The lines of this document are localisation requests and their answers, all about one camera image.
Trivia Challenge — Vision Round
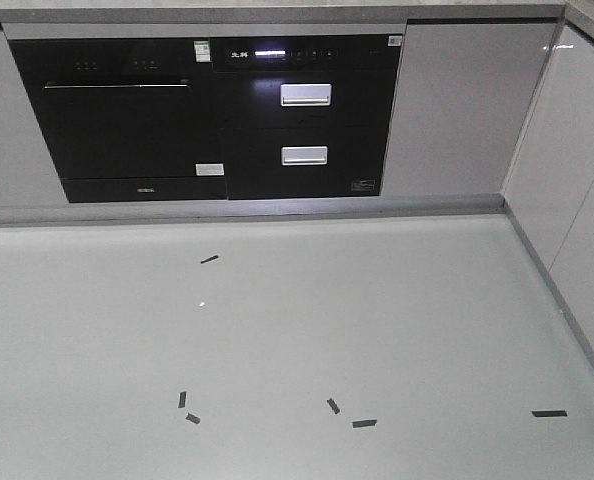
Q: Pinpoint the black tape strip left lower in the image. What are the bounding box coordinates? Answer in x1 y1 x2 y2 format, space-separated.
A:
185 413 201 424

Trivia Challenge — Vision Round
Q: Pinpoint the white cabinet door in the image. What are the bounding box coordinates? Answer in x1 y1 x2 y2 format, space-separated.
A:
382 22 555 197

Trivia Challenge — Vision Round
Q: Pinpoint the black two-drawer disinfection cabinet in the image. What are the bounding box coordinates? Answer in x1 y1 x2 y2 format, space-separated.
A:
211 33 403 200

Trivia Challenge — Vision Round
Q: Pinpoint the black built-in dishwasher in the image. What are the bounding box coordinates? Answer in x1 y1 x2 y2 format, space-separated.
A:
10 38 227 203

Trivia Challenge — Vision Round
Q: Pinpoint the black tape strip right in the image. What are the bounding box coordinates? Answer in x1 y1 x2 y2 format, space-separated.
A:
531 409 568 418

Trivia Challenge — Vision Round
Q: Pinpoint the black tape strip middle upper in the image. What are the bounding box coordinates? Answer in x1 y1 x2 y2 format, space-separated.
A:
327 398 340 415

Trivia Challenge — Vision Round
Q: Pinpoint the black tape strip middle lower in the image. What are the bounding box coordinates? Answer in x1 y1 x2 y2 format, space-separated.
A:
352 419 377 429

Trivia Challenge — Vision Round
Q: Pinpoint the black tape strip far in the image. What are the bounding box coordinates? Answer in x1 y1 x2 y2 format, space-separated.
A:
200 255 219 264

